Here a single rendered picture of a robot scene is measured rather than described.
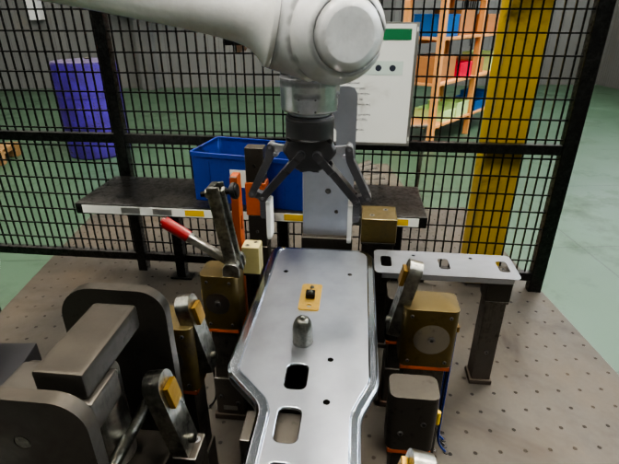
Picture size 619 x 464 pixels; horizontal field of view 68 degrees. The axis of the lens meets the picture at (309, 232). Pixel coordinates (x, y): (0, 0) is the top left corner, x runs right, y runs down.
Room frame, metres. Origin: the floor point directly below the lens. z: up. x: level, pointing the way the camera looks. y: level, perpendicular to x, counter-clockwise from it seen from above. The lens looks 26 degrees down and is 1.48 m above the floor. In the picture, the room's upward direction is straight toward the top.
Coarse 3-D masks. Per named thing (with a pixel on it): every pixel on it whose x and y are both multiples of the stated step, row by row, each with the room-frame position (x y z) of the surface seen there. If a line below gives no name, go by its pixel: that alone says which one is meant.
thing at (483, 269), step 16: (400, 256) 0.87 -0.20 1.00; (416, 256) 0.87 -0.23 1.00; (432, 256) 0.87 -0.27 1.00; (448, 256) 0.87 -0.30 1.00; (464, 256) 0.87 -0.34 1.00; (480, 256) 0.87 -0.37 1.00; (496, 256) 0.87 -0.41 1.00; (384, 272) 0.80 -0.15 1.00; (432, 272) 0.80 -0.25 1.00; (448, 272) 0.80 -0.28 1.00; (464, 272) 0.80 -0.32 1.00; (480, 272) 0.80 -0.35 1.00; (496, 272) 0.80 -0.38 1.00; (512, 272) 0.80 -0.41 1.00
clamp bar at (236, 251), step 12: (204, 192) 0.72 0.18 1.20; (216, 192) 0.71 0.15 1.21; (228, 192) 0.72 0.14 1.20; (216, 204) 0.71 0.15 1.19; (228, 204) 0.74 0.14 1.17; (216, 216) 0.71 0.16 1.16; (228, 216) 0.74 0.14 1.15; (216, 228) 0.71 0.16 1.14; (228, 228) 0.71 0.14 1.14; (228, 240) 0.71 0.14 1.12; (228, 252) 0.71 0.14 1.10; (240, 264) 0.73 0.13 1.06
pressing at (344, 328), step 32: (288, 256) 0.87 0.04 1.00; (320, 256) 0.87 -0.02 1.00; (352, 256) 0.87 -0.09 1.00; (288, 288) 0.74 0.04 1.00; (352, 288) 0.74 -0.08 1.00; (256, 320) 0.64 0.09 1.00; (288, 320) 0.64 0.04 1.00; (320, 320) 0.64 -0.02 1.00; (352, 320) 0.64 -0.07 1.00; (256, 352) 0.56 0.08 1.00; (288, 352) 0.56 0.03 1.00; (320, 352) 0.56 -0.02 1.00; (352, 352) 0.56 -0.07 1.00; (256, 384) 0.49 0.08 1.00; (320, 384) 0.49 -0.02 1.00; (352, 384) 0.49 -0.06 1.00; (256, 416) 0.43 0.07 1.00; (320, 416) 0.43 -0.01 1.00; (352, 416) 0.44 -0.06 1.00; (256, 448) 0.38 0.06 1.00; (288, 448) 0.38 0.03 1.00; (320, 448) 0.38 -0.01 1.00; (352, 448) 0.39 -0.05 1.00
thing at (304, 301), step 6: (306, 288) 0.74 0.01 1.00; (318, 288) 0.74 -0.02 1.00; (300, 294) 0.72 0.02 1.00; (306, 294) 0.70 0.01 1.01; (312, 294) 0.70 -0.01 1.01; (318, 294) 0.72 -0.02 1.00; (300, 300) 0.70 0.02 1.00; (306, 300) 0.70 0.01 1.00; (312, 300) 0.70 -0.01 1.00; (318, 300) 0.70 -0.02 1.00; (300, 306) 0.68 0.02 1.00; (306, 306) 0.68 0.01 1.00; (312, 306) 0.68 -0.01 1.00; (318, 306) 0.68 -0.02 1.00
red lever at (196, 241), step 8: (168, 224) 0.73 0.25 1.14; (176, 224) 0.73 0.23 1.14; (176, 232) 0.72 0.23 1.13; (184, 232) 0.73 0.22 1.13; (184, 240) 0.72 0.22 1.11; (192, 240) 0.72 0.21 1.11; (200, 240) 0.73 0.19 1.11; (200, 248) 0.72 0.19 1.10; (208, 248) 0.72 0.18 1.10; (216, 248) 0.73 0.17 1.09; (216, 256) 0.72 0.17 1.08
